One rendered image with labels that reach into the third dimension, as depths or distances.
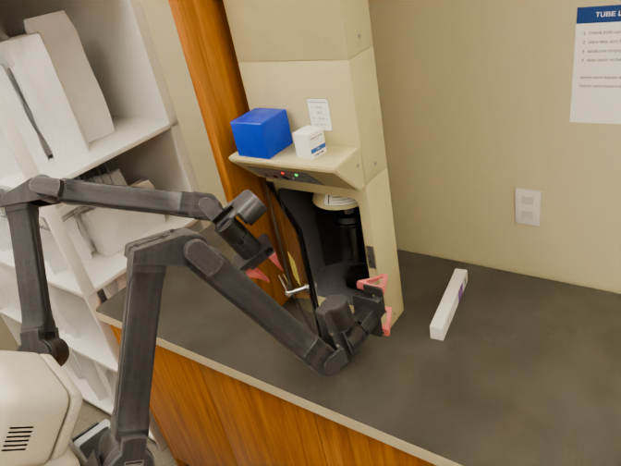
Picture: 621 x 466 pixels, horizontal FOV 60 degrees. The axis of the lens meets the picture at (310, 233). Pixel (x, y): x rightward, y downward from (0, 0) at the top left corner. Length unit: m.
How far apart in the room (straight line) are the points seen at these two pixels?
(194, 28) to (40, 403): 0.86
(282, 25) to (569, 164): 0.83
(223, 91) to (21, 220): 0.57
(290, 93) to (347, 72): 0.18
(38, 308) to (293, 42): 0.83
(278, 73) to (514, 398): 0.94
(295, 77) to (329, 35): 0.14
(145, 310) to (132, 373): 0.11
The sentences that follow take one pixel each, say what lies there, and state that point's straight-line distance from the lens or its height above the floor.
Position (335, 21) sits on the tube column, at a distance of 1.19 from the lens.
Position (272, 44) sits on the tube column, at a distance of 1.30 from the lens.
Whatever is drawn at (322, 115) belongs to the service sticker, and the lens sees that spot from 1.28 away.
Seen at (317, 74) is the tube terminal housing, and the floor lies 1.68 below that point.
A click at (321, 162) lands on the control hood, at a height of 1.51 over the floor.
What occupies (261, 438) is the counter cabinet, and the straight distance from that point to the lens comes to 1.84.
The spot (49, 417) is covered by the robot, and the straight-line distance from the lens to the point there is 1.10.
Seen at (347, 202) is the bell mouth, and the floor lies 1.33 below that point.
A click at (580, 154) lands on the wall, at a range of 1.56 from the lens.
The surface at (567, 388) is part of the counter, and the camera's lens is 1.43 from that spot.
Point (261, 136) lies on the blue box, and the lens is 1.27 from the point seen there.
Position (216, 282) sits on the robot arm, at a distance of 0.96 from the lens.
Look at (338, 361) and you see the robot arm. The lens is 1.12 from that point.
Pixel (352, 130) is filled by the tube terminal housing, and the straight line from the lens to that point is 1.25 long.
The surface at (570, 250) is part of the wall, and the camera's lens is 1.71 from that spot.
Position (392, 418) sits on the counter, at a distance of 1.35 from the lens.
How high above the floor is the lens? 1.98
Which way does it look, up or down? 30 degrees down
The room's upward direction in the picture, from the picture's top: 12 degrees counter-clockwise
